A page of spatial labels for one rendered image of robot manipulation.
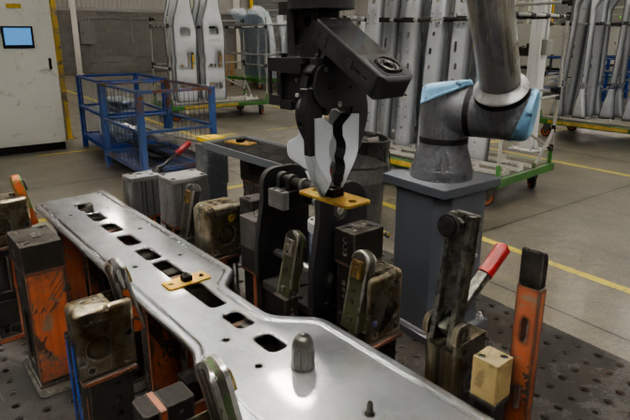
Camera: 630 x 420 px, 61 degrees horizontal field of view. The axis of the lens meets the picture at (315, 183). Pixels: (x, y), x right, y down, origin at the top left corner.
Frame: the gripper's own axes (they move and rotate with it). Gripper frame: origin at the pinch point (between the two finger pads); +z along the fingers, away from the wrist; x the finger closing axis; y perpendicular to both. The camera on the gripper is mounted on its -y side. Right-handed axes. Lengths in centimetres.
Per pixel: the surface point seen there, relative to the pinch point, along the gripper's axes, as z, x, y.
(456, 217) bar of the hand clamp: 5.4, -13.8, -6.9
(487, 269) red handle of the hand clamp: 14.8, -22.2, -6.8
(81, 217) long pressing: 26, 0, 91
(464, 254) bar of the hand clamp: 10.3, -15.1, -7.7
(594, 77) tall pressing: 40, -768, 279
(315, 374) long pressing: 27.0, -0.7, 4.3
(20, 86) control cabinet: 39, -130, 701
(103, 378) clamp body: 34, 17, 33
